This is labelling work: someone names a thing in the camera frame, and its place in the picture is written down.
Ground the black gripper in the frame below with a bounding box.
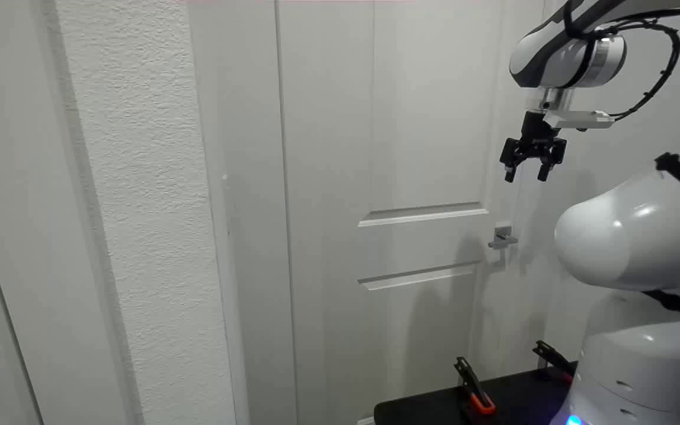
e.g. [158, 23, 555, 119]
[498, 112, 568, 186]

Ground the silver door lever handle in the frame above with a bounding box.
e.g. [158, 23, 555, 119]
[487, 221, 519, 252]

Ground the white panelled door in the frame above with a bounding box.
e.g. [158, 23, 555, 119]
[275, 0, 595, 425]

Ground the black robot base board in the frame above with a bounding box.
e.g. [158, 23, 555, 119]
[371, 365, 680, 425]

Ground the black clamp with orange tips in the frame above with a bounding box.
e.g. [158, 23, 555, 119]
[450, 355, 500, 420]
[530, 338, 580, 384]

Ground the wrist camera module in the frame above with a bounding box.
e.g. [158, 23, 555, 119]
[541, 87, 619, 133]

